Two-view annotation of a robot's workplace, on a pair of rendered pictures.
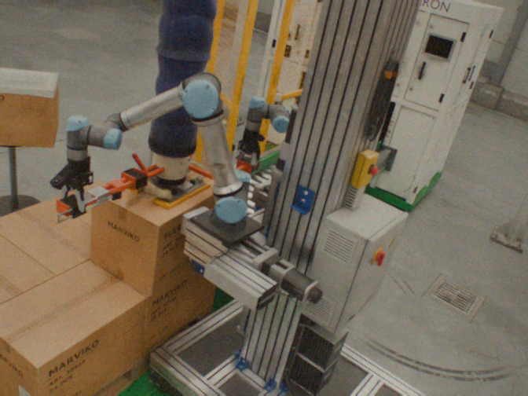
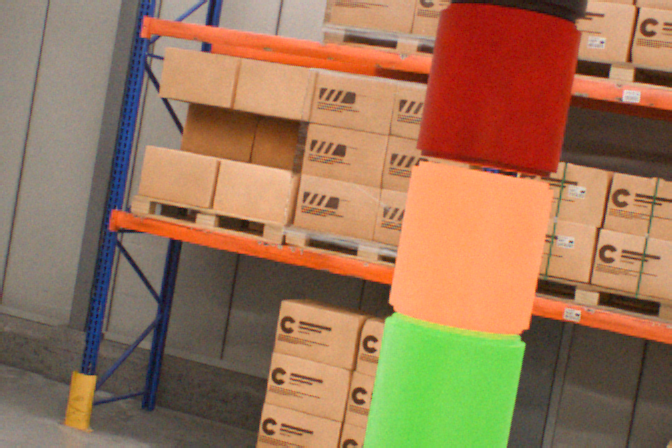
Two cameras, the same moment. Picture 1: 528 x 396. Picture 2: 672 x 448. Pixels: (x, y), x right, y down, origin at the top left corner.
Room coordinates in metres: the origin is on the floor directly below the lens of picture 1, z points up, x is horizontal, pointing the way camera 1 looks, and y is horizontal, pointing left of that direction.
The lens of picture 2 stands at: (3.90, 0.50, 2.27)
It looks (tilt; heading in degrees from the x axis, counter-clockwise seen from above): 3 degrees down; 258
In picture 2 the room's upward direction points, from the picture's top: 10 degrees clockwise
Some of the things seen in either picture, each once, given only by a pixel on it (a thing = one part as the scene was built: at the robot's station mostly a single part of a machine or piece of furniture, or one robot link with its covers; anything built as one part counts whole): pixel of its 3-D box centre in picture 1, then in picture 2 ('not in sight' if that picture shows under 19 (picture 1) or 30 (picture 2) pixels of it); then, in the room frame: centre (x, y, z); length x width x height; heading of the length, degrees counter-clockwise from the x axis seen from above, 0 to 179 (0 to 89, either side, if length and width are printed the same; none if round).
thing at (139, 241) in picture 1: (163, 221); not in sight; (2.12, 0.45, 0.75); 0.60 x 0.40 x 0.40; 156
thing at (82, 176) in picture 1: (78, 171); not in sight; (1.59, 0.68, 1.22); 0.09 x 0.08 x 0.12; 156
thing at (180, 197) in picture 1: (183, 189); not in sight; (2.08, 0.36, 0.97); 0.34 x 0.10 x 0.05; 156
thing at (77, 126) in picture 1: (78, 132); not in sight; (1.59, 0.68, 1.37); 0.09 x 0.08 x 0.11; 94
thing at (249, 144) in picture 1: (249, 140); not in sight; (2.26, 0.10, 1.21); 0.09 x 0.08 x 0.12; 156
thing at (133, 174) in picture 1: (133, 178); not in sight; (1.89, 0.55, 1.07); 0.10 x 0.08 x 0.06; 66
